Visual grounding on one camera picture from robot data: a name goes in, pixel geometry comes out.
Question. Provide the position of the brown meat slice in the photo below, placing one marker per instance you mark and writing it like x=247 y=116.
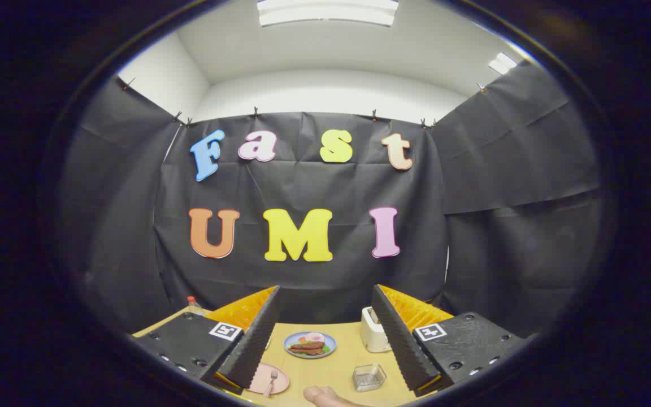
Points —
x=308 y=345
x=306 y=351

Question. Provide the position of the pink plate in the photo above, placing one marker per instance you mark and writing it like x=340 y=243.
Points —
x=280 y=380

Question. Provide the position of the blue plate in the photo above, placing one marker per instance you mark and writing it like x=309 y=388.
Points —
x=294 y=339

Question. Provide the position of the small plastic bottle red label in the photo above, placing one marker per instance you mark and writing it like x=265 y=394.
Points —
x=194 y=307

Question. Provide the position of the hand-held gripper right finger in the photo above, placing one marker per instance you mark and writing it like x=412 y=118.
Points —
x=399 y=345

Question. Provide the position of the large ceiling light panel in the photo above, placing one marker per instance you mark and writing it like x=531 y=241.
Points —
x=328 y=11

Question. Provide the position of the white toaster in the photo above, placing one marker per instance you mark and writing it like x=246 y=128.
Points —
x=372 y=333

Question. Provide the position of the small ceiling light panel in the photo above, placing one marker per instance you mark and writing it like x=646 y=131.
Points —
x=502 y=63

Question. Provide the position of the black backdrop cloth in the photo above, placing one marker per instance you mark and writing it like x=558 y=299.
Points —
x=348 y=186

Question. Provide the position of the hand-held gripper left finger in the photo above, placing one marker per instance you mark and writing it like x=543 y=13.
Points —
x=255 y=345

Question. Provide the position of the metal perforated basket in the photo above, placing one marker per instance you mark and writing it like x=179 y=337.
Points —
x=369 y=377

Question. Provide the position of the pink ham slice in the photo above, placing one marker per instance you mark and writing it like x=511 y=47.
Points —
x=315 y=338

